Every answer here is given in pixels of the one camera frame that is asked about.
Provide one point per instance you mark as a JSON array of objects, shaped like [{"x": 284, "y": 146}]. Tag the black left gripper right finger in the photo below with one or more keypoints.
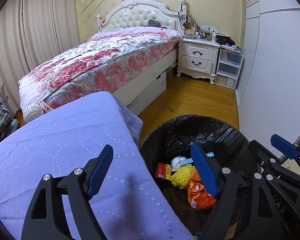
[{"x": 259, "y": 218}]

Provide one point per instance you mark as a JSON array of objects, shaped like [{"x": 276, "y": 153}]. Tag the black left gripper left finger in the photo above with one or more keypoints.
[{"x": 46, "y": 219}]

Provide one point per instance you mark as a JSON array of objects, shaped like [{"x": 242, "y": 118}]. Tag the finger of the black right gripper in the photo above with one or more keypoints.
[
  {"x": 290, "y": 151},
  {"x": 284, "y": 186}
]

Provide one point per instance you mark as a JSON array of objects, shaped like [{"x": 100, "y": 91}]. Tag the red plastic bag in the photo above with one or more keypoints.
[{"x": 197, "y": 195}]

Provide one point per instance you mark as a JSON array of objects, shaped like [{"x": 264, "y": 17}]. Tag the yellow foam fruit net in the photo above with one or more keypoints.
[{"x": 182, "y": 177}]

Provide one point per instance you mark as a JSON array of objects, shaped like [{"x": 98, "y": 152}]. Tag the white tissue ball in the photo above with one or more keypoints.
[{"x": 176, "y": 163}]

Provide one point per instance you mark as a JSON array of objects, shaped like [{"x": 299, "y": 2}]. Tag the yellow thread spool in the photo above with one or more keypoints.
[{"x": 168, "y": 171}]

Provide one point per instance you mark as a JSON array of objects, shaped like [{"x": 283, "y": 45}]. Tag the red thread spool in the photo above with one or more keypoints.
[{"x": 160, "y": 172}]

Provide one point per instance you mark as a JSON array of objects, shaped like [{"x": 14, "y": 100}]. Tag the light blue tube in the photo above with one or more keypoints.
[{"x": 184, "y": 161}]

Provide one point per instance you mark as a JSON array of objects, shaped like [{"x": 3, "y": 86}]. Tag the black lined trash bin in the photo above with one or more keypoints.
[{"x": 174, "y": 138}]

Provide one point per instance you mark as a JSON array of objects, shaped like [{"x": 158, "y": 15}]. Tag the white wardrobe sliding door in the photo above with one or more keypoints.
[{"x": 268, "y": 92}]

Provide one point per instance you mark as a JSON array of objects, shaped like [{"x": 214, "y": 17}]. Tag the lavender bed sheet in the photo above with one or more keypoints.
[{"x": 129, "y": 204}]

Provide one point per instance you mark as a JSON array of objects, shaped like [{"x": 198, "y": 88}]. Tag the grey desk chair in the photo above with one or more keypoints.
[{"x": 8, "y": 123}]

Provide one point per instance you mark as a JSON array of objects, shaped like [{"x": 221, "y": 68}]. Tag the clear plastic drawer unit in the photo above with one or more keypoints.
[{"x": 229, "y": 64}]

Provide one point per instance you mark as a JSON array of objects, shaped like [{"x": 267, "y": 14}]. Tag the white two-drawer nightstand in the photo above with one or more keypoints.
[{"x": 198, "y": 58}]

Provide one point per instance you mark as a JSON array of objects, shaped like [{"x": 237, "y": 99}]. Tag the white under-bed storage box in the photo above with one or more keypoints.
[{"x": 148, "y": 95}]

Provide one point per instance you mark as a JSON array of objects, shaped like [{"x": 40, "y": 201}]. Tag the floral pink quilt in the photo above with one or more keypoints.
[{"x": 105, "y": 62}]

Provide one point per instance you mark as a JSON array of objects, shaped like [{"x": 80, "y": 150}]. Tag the bottles clutter on nightstand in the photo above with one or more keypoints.
[{"x": 194, "y": 31}]

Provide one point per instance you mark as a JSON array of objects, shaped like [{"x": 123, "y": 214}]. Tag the white tufted headboard bed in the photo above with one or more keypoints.
[{"x": 138, "y": 13}]

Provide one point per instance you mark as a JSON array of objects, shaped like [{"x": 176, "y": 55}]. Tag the beige pleated curtains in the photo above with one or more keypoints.
[{"x": 31, "y": 32}]

